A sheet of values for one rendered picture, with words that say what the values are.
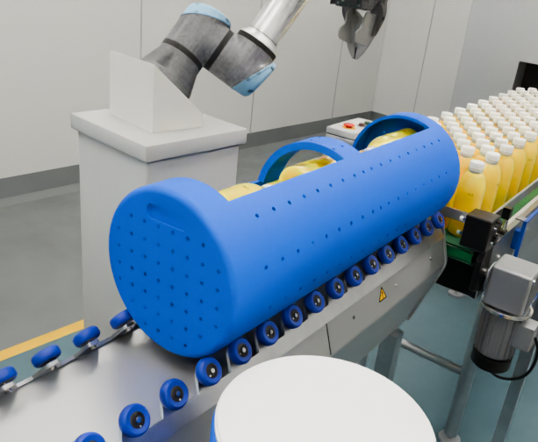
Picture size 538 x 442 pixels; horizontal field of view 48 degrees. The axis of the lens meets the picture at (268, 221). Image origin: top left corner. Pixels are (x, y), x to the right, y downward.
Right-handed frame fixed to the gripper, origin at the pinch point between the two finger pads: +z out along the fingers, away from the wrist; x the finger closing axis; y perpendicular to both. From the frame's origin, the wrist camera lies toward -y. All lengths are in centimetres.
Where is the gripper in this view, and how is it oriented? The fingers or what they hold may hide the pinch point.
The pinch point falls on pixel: (357, 52)
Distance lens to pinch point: 125.9
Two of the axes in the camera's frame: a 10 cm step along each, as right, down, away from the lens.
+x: 7.9, 3.2, -5.3
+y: -6.1, 2.6, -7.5
